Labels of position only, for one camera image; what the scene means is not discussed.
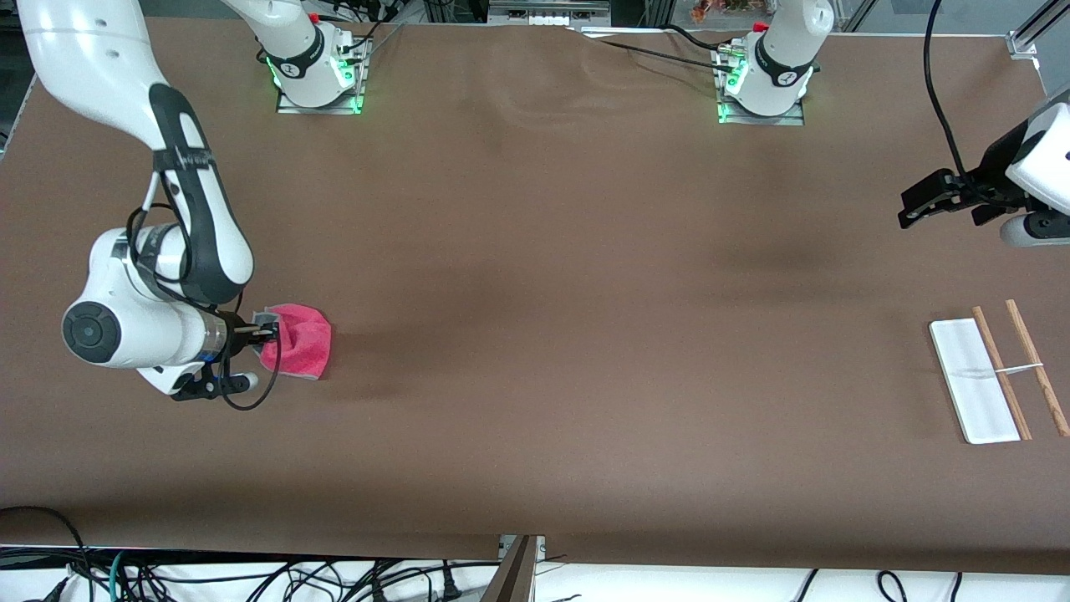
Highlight black cable across table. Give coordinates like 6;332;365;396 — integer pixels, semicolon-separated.
568;23;745;76

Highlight pink and grey towel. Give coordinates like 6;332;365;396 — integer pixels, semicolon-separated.
253;304;334;380

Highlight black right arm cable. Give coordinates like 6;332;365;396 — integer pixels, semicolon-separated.
125;171;283;411

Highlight wooden rack rod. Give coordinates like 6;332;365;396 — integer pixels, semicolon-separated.
971;306;1033;441
1005;298;1070;438

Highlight brown table cover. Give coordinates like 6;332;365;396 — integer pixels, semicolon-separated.
0;15;1070;576

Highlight brown wooden post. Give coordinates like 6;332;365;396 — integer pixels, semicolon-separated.
481;535;540;602

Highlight white power strip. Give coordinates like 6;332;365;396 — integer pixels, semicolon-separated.
488;0;613;28

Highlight white rack base plate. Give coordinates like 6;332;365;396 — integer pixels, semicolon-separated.
929;319;1022;445

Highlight aluminium frame profile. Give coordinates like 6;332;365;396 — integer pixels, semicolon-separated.
1007;0;1070;61

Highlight thick black floor cable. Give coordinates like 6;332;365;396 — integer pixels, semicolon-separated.
0;505;91;602

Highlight tangled black floor cables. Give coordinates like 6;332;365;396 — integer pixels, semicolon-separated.
125;559;469;602

